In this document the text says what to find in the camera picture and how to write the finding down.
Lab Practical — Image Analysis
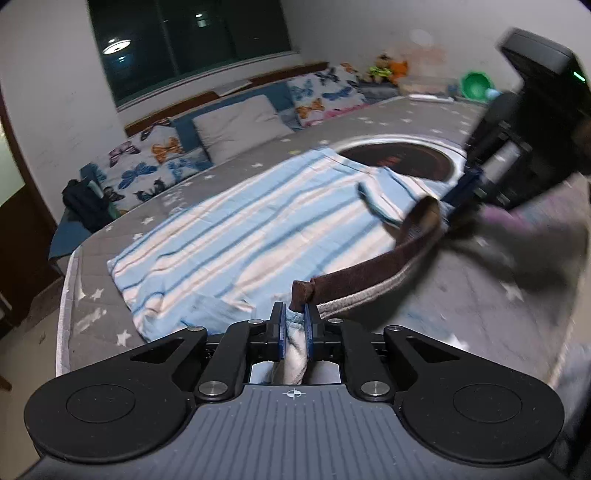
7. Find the grey star print mattress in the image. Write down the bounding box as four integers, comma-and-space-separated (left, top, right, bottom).
55, 95, 591, 388

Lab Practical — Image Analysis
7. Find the stuffed toy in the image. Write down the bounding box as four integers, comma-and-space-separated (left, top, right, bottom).
367, 52, 410, 86

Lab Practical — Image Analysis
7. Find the blue cushion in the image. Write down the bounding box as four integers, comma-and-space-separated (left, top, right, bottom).
170, 80, 297, 154

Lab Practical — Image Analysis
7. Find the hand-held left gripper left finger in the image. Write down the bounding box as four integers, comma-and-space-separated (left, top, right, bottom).
131, 302, 284, 401

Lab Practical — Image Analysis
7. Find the green plastic basin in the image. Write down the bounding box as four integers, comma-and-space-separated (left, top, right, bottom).
460, 70, 496, 100

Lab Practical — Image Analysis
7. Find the butterfly print pillow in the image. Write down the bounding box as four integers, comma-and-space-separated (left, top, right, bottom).
83, 118, 215, 206
286, 64, 371, 128

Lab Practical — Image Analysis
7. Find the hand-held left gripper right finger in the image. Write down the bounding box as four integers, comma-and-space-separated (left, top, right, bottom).
304, 302, 462, 401

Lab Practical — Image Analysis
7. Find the grey pillow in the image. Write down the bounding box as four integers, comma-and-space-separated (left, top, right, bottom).
191, 95, 296, 164

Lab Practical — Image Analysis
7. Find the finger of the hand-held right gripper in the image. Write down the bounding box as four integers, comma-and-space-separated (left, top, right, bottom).
440, 167, 485, 221

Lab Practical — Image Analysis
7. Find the black bag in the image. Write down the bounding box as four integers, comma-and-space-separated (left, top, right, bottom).
62, 178, 117, 232

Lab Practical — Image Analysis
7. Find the window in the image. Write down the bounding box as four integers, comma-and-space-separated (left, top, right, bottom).
88, 0, 294, 105

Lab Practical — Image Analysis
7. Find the blue cloth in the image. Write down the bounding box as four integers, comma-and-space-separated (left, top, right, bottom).
48, 216, 94, 262

